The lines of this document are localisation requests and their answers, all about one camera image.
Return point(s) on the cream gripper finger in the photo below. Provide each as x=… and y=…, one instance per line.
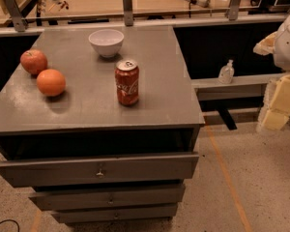
x=266, y=46
x=275, y=112

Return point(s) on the red coke can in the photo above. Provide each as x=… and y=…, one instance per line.
x=126, y=78

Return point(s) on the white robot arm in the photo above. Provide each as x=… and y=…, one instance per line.
x=282, y=46

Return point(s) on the white bowl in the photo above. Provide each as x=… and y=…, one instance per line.
x=106, y=42

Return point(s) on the clear sanitizer bottle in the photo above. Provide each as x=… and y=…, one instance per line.
x=226, y=73

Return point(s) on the top grey drawer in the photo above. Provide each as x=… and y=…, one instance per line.
x=84, y=171

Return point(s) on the grey drawer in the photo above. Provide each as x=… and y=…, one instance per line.
x=121, y=213
x=90, y=198
x=84, y=171

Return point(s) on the grey drawer cabinet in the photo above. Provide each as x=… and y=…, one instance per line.
x=87, y=121

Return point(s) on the orange fruit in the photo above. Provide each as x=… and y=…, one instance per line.
x=51, y=83

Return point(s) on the red apple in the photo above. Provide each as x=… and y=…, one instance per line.
x=33, y=61

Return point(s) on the bottom grey drawer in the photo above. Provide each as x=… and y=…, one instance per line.
x=121, y=213

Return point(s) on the middle grey drawer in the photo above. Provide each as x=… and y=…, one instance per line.
x=90, y=198

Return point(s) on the grey metal rail beam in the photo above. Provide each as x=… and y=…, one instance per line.
x=247, y=86

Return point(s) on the middle metal bracket post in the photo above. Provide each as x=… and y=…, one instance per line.
x=128, y=13

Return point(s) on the left metal bracket post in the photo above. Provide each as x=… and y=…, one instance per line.
x=20, y=24

